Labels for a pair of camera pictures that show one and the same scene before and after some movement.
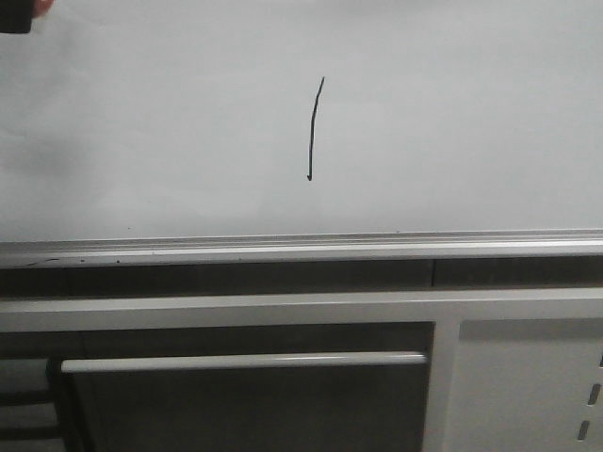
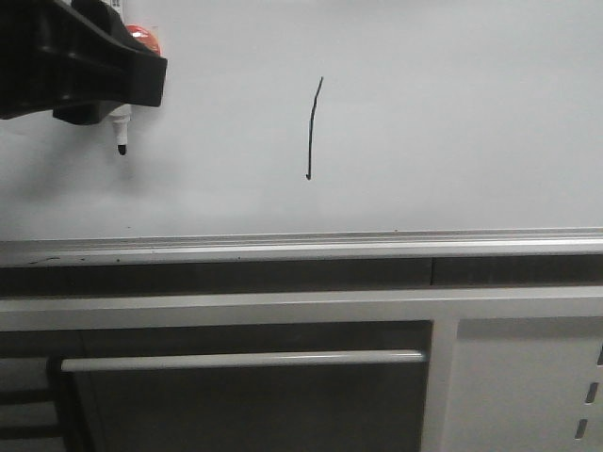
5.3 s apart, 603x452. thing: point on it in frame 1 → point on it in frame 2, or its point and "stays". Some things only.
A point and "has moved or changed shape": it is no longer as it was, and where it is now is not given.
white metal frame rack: x=511 y=370 stays
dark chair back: x=33 y=406 stays
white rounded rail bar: x=82 y=365 stays
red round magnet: x=40 y=8 has moved or changed shape
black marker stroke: x=309 y=177 stays
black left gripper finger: x=15 y=16 → x=71 y=51
